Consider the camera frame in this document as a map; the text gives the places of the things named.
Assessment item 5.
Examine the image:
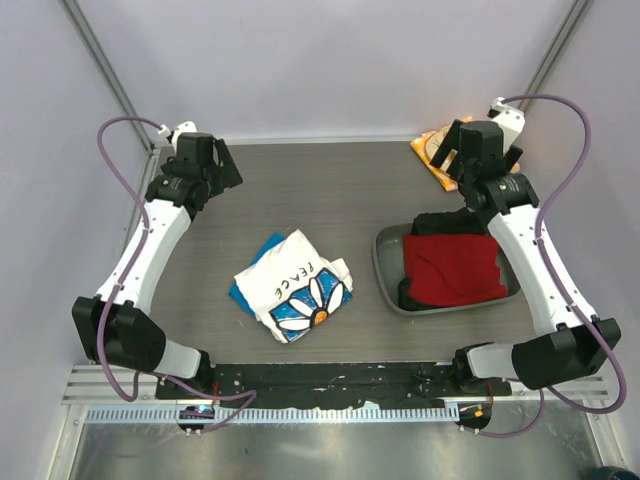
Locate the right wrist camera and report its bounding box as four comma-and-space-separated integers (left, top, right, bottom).
487, 97, 525, 153

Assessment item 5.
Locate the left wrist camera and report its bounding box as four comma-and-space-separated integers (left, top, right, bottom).
157, 121, 198, 149

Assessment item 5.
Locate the beige plate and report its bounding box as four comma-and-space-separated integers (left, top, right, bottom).
424, 126, 456, 171

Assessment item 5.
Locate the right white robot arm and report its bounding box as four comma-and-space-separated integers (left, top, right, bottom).
431, 119, 621, 395

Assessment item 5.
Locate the black t-shirt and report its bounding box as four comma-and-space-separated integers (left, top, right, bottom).
397, 208, 494, 312

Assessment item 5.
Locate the white daisy print t-shirt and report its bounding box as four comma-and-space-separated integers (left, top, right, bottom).
234, 230, 353, 344

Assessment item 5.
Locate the red t-shirt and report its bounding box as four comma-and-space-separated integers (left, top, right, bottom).
402, 233, 508, 308

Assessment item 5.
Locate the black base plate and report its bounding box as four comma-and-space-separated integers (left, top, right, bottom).
187, 362, 512, 410

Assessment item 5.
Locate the white slotted cable duct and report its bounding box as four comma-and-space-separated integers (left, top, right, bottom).
84, 402, 459, 425

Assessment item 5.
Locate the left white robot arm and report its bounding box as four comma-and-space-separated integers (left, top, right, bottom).
72, 121, 243, 399

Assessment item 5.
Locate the grey plastic bin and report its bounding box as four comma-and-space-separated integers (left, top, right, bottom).
372, 223, 521, 317

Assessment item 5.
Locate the orange checkered cloth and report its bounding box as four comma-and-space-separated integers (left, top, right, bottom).
410, 130, 458, 192

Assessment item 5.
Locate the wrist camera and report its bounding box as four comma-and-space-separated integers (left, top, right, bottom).
487, 97, 525, 153
157, 121, 198, 149

